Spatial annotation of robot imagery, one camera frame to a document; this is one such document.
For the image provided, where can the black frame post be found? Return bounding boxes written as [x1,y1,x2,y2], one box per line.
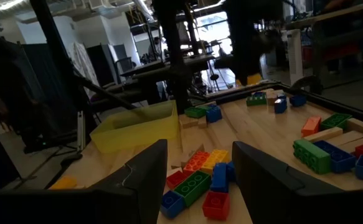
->
[29,0,90,144]
[151,0,194,114]

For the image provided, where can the white cloth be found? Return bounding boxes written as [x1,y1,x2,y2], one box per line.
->
[66,41,101,100]

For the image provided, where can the wooden top desk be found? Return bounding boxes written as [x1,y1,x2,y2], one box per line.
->
[284,0,363,94]

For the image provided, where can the dark desk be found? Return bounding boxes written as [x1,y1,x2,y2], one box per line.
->
[118,54,217,82]

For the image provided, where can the blue small toy brick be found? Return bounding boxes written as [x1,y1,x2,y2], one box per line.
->
[159,190,186,220]
[289,94,308,108]
[273,98,288,114]
[205,105,223,124]
[225,161,237,182]

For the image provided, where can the red small toy brick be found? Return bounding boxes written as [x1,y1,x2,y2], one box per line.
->
[166,170,189,190]
[202,190,231,222]

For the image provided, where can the blue long toy brick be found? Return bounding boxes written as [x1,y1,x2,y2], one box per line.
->
[313,139,357,174]
[210,162,230,194]

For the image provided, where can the orange long toy brick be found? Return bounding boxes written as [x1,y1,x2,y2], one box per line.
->
[182,151,211,177]

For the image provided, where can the person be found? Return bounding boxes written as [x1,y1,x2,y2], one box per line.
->
[0,29,50,153]

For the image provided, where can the yellow plastic bin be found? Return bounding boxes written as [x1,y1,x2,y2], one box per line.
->
[89,100,180,154]

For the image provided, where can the black cabinet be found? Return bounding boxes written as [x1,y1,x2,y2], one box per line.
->
[85,44,122,88]

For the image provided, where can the yellow plastic container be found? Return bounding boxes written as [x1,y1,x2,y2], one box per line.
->
[235,73,263,87]

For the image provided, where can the blue partition screen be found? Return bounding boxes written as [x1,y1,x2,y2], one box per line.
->
[21,42,79,125]

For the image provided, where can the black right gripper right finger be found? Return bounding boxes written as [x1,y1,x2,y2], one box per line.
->
[232,141,363,224]

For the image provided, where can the green long toy brick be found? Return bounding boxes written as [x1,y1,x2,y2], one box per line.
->
[173,170,212,208]
[293,138,332,175]

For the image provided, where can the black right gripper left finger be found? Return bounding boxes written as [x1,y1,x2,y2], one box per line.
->
[0,139,169,224]

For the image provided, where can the white column unit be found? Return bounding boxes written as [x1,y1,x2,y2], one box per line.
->
[286,29,304,85]

